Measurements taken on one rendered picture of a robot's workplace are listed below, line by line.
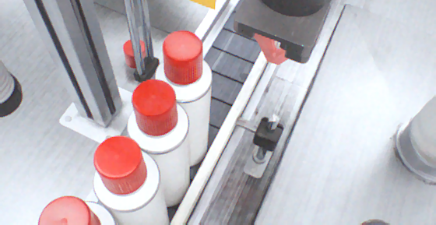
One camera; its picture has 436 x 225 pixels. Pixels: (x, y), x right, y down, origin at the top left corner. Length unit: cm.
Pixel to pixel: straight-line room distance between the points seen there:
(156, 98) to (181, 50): 5
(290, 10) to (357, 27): 35
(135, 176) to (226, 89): 29
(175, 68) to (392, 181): 32
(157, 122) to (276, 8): 13
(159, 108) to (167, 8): 42
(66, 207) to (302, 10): 22
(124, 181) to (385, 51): 46
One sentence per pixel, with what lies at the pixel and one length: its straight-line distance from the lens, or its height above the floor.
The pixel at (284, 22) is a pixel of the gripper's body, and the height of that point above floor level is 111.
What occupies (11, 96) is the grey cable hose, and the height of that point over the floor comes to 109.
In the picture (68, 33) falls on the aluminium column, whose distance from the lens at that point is 42.
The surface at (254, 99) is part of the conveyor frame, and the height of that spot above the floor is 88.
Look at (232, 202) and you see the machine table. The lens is 54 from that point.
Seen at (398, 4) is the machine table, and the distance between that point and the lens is 81.
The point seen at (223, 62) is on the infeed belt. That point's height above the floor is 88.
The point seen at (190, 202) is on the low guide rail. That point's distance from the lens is 45.
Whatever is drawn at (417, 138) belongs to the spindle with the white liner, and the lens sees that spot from 53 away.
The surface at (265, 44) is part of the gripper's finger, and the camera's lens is 39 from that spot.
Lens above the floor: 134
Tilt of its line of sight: 59 degrees down
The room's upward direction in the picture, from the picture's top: 5 degrees clockwise
